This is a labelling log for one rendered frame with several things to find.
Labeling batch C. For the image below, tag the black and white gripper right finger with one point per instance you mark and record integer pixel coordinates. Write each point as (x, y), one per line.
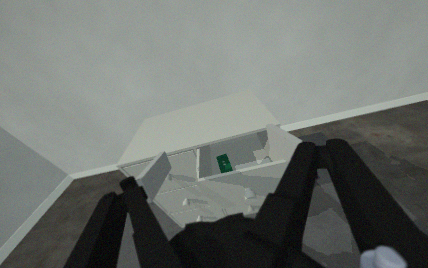
(383, 232)

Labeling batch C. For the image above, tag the green nine-volt battery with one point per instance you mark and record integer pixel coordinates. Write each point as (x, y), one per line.
(224, 163)

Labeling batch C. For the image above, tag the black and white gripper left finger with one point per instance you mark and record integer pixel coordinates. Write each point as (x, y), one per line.
(99, 244)

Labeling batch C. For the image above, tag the white small chest of drawers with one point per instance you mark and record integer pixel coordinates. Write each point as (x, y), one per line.
(198, 125)

